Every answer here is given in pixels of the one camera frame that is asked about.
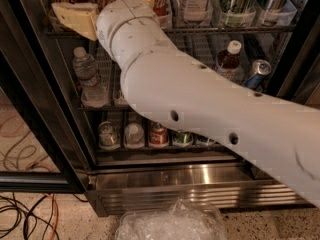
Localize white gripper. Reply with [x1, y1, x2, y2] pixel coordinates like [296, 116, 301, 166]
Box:
[51, 0, 159, 51]

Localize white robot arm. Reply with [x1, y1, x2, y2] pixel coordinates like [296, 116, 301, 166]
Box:
[52, 0, 320, 207]

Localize white tea bottle top shelf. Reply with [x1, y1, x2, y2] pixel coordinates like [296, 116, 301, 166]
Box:
[180, 0, 208, 22]

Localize green drink can top shelf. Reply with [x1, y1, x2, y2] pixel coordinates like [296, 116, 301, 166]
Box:
[219, 0, 255, 27]

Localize silver can bottom shelf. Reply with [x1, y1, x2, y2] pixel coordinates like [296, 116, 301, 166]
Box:
[98, 121, 119, 150]

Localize water bottle bottom shelf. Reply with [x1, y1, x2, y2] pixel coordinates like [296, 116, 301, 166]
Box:
[125, 123, 144, 148]

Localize red coke can bottom shelf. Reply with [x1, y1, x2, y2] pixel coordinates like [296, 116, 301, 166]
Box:
[149, 122, 168, 146]

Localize green can bottom shelf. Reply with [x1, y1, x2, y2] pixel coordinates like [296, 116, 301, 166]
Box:
[172, 132, 193, 147]

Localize tilted blue red can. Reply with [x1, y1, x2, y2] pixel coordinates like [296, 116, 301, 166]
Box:
[244, 59, 271, 90]

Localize blue can bottom shelf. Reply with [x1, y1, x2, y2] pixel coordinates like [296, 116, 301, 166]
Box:
[197, 135, 215, 146]

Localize left fridge glass door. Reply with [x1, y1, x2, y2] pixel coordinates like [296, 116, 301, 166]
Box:
[0, 51, 85, 193]

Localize clear water bottle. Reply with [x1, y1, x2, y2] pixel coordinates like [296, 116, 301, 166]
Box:
[73, 47, 107, 108]

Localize brown tea bottle white cap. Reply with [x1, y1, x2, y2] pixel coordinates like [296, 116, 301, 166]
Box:
[215, 40, 242, 80]

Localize clear plastic bag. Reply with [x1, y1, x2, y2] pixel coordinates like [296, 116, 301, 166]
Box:
[115, 199, 227, 240]

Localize orange cable on floor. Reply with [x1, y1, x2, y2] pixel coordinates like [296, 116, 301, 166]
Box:
[44, 193, 61, 240]

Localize black cables on floor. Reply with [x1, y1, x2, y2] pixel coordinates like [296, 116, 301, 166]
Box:
[0, 192, 89, 240]

